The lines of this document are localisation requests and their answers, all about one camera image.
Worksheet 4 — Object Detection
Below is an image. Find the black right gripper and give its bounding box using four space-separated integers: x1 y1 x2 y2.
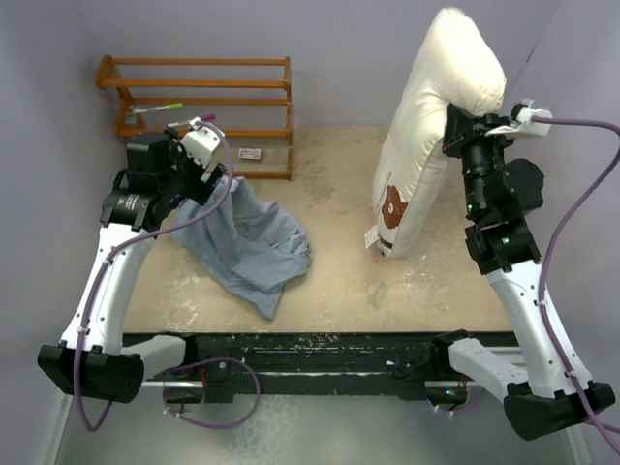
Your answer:
443 102 523 218

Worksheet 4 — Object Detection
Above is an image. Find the blue pillowcase with yellow drawings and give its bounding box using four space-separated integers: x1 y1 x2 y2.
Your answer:
171 177 312 321

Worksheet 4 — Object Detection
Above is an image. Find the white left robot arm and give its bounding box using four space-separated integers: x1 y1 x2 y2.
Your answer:
38 122 226 403

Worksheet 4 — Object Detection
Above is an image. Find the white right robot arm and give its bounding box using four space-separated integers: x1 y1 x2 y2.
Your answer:
430 100 615 441

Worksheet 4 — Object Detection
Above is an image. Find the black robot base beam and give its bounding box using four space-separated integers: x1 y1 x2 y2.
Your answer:
146 332 481 410

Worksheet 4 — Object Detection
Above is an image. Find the pink capped marker pen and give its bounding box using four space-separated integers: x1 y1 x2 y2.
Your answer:
166 113 216 128

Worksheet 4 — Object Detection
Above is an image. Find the green capped marker pen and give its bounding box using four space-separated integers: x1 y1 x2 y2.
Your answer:
129 103 184 114

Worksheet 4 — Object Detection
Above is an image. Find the orange wooden shelf rack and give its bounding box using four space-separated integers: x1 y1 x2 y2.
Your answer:
94 54 295 181

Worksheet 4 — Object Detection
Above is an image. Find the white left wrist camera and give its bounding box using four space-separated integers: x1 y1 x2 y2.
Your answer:
180 121 224 170

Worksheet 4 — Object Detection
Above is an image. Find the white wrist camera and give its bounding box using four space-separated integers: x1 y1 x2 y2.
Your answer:
180 121 224 170
485 99 552 140

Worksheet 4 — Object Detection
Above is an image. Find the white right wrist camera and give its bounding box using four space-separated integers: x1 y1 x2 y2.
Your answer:
485 99 552 140

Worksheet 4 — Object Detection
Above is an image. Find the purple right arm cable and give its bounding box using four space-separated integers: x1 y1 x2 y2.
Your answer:
530 115 620 450

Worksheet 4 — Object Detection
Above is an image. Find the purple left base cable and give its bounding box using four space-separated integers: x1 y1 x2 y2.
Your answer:
162 357 263 430

